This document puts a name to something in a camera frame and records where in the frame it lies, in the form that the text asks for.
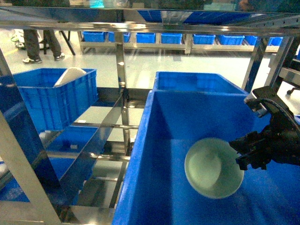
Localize large blue bin centre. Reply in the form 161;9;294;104
111;90;300;225

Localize steel flow rack frame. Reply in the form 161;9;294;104
0;4;300;225

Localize white plate in bin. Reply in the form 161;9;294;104
54;67;87;87

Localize standing person legs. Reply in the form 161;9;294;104
22;29;66;64

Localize blue bin behind centre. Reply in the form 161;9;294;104
153;71;248;95

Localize green bowl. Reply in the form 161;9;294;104
184;138;244;199

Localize blue bin lower left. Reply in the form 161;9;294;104
13;68;98;132

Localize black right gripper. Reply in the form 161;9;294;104
229;86;300;170

